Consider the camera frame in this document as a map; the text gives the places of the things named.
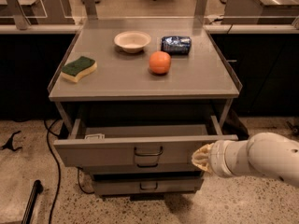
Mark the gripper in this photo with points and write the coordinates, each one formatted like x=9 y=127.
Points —
x=219 y=158

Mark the grey top drawer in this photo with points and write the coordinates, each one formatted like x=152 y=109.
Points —
x=137 y=144

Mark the grey drawer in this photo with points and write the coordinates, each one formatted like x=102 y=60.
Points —
x=190 y=183
x=137 y=144
x=141 y=168

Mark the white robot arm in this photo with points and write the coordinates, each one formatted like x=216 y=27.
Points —
x=263 y=155

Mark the grey metal drawer cabinet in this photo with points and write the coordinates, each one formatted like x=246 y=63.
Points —
x=122 y=91

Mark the grey bottom drawer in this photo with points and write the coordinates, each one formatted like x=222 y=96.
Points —
x=190 y=183

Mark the white item in drawer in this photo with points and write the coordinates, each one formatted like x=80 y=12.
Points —
x=97 y=136

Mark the grey middle drawer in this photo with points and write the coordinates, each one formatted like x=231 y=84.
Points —
x=141 y=168

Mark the orange ball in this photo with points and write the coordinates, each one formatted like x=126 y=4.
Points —
x=159 y=62

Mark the blue crumpled snack bag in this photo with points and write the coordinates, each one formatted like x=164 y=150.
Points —
x=176 y=45

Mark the white bowl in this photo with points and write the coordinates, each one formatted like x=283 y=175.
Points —
x=132 y=41

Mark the green yellow sponge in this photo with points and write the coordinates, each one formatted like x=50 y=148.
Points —
x=78 y=69

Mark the black bar on floor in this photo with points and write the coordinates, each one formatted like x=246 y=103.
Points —
x=36 y=190

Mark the black clamp on floor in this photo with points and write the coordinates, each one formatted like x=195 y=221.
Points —
x=9 y=143

